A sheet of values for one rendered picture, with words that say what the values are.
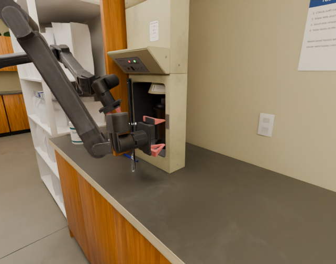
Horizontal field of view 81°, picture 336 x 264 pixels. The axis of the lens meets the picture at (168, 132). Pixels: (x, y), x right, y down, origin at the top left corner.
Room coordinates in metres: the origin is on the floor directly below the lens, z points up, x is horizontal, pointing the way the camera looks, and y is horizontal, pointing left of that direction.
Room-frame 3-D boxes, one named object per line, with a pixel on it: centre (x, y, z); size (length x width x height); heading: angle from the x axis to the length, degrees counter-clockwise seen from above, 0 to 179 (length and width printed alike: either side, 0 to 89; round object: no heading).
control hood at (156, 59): (0.94, 0.14, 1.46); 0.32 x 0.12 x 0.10; 43
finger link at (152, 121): (0.68, 0.05, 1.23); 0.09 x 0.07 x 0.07; 133
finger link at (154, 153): (0.68, 0.05, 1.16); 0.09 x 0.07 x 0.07; 133
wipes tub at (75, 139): (1.32, 0.62, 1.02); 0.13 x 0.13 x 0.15
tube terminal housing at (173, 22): (1.06, 0.01, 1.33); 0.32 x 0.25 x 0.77; 43
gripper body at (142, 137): (0.63, 0.10, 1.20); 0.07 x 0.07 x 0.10; 43
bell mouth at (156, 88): (1.03, 0.01, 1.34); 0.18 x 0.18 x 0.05
